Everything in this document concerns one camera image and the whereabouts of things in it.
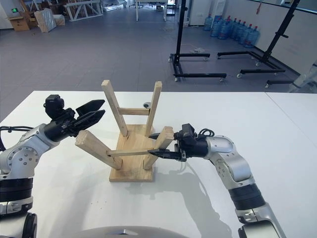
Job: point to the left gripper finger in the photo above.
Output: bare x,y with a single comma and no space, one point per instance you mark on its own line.
91,105
90,119

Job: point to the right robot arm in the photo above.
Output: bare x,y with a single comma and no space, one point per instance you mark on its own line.
230,158

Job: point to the cardboard box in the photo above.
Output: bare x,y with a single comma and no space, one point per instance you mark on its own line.
18,23

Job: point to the blue water bottle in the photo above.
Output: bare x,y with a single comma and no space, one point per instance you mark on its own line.
208,23
244,33
252,37
215,28
225,31

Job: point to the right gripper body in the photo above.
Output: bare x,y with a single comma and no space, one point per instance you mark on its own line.
195,148

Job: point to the silver wrapped panel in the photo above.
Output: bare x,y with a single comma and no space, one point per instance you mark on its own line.
45,19

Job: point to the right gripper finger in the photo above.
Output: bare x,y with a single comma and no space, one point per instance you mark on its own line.
154,136
166,153

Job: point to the black wheeled rack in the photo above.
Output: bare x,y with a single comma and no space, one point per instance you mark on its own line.
179,37
275,39

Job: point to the white table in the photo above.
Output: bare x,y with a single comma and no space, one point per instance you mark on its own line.
151,2

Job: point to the robot body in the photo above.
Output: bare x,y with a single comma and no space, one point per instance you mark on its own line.
126,231

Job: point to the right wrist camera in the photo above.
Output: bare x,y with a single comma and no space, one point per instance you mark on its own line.
188,131

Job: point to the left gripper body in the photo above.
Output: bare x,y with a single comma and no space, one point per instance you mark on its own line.
59,129

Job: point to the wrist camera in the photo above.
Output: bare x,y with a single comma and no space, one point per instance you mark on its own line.
54,105
188,131

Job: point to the white metal frame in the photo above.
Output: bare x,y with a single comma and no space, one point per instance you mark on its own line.
81,11

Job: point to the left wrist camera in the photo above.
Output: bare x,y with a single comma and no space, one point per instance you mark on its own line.
54,105

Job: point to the wooden leg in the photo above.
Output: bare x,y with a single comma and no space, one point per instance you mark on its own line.
153,106
95,146
115,109
162,138

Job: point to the wooden seat board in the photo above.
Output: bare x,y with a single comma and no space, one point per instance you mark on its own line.
135,171

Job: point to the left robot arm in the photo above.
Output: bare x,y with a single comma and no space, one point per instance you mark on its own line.
22,153

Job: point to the wooden cross bar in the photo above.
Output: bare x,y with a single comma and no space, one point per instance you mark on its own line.
128,152
133,111

